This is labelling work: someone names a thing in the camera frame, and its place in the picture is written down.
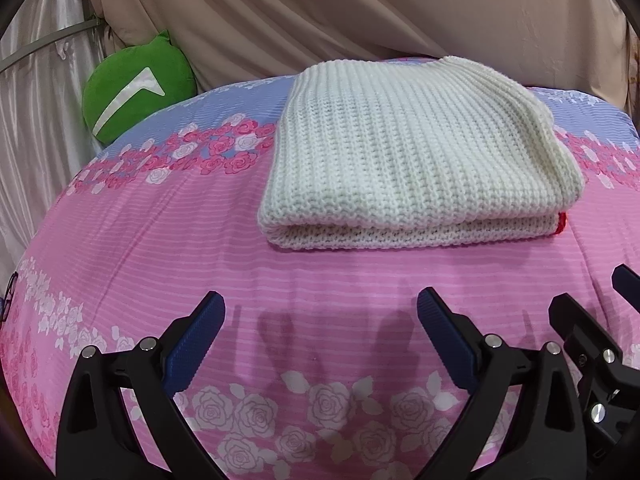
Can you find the white satin curtain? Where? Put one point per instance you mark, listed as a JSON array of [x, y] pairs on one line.
[[40, 110]]

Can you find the grey curved rod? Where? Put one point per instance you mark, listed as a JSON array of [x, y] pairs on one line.
[[50, 40]]

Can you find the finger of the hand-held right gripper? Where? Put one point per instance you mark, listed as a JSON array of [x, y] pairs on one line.
[[629, 282], [575, 325]]

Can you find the white red navy knit sweater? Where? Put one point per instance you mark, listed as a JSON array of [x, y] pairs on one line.
[[400, 150]]

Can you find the beige draped cloth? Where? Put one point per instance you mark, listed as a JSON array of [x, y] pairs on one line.
[[350, 10]]

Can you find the pink blue floral bed sheet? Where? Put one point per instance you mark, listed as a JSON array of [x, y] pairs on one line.
[[300, 280]]

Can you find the green plush cushion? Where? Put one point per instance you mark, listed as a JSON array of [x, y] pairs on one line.
[[120, 75]]

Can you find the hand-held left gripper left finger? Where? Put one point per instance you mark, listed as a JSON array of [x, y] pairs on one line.
[[200, 340]]

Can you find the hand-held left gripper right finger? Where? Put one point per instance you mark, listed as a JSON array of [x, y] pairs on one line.
[[445, 330]]

